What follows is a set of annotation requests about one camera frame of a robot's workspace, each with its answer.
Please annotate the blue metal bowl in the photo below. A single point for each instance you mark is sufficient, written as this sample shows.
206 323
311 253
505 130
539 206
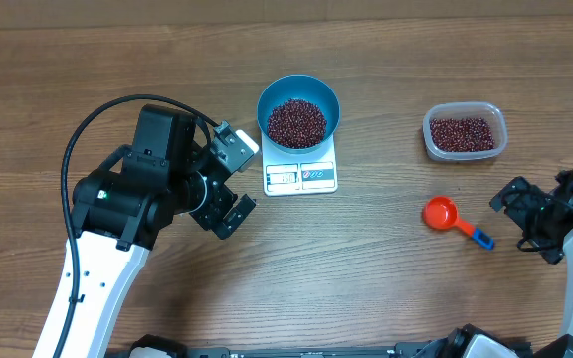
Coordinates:
304 87

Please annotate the clear plastic container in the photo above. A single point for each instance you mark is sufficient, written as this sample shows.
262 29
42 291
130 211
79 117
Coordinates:
460 110

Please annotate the red beans in bowl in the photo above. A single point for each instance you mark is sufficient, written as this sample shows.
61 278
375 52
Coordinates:
296 124

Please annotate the white digital kitchen scale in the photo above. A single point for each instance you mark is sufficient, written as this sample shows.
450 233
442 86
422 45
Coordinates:
289 174

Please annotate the red measuring scoop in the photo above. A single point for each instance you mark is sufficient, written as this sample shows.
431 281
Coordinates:
441 213

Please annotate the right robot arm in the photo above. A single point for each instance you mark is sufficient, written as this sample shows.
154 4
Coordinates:
478 343

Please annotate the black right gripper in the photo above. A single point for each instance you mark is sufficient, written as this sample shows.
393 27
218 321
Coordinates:
525 196

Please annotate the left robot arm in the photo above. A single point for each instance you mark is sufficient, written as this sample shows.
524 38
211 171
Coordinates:
175 165

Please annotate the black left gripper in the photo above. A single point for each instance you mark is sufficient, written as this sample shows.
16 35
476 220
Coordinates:
223 199

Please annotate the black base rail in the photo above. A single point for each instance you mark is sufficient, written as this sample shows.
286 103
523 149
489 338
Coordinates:
311 352

